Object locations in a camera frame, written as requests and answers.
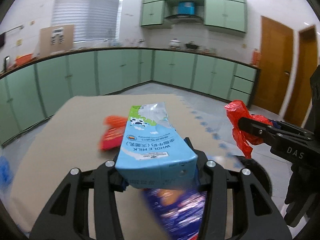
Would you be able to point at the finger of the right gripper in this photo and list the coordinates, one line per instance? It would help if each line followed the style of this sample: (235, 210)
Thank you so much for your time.
(265, 132)
(278, 124)

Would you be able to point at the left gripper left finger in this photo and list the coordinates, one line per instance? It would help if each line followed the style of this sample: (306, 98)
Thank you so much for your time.
(65, 215)

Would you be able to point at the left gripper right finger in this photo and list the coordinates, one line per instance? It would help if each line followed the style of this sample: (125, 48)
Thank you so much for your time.
(236, 203)

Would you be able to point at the red plastic bag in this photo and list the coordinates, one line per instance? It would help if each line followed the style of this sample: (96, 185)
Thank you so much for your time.
(246, 126)

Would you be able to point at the blue snack bag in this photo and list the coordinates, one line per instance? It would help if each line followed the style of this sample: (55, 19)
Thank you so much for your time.
(179, 212)

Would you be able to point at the red paper cup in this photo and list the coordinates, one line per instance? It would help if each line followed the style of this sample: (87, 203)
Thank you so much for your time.
(111, 139)

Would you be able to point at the blue milk carton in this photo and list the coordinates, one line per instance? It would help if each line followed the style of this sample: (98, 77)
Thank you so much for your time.
(152, 154)

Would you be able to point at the orange foam fruit net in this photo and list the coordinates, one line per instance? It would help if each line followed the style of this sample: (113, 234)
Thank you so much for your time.
(115, 121)

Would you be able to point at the black lined trash bin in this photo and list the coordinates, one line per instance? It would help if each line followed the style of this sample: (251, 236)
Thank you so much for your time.
(258, 171)

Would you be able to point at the green lower kitchen cabinets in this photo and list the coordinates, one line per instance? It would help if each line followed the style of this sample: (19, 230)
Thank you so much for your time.
(35, 91)

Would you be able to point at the brown wooden door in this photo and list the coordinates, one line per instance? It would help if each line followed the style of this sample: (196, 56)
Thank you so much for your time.
(307, 63)
(275, 65)

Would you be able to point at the orange thermos flask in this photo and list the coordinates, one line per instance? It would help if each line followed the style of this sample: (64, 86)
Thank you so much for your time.
(256, 57)

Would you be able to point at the beige tablecloth with scalloped edge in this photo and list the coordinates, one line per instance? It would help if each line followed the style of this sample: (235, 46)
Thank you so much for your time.
(71, 137)

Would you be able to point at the black wok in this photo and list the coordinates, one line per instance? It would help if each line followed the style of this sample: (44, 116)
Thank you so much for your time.
(191, 46)

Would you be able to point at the white cooking pot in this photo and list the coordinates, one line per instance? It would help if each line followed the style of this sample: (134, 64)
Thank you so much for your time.
(174, 44)

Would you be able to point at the black range hood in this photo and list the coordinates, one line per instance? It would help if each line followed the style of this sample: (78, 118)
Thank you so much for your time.
(184, 19)

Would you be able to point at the orange plastic basin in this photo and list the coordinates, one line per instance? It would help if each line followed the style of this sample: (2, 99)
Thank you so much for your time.
(21, 60)

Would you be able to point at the steel electric kettle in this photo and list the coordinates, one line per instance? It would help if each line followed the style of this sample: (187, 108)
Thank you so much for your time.
(6, 63)

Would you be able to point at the cardboard box on counter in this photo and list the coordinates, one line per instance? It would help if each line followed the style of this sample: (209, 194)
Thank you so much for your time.
(56, 39)

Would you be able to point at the window with white blinds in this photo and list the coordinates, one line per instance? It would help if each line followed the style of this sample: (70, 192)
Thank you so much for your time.
(92, 19)

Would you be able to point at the green upper wall cabinets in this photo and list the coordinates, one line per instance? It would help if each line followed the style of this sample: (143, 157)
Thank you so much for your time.
(224, 16)

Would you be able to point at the dark towel on rail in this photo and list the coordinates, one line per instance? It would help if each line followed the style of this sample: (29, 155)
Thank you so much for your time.
(2, 39)

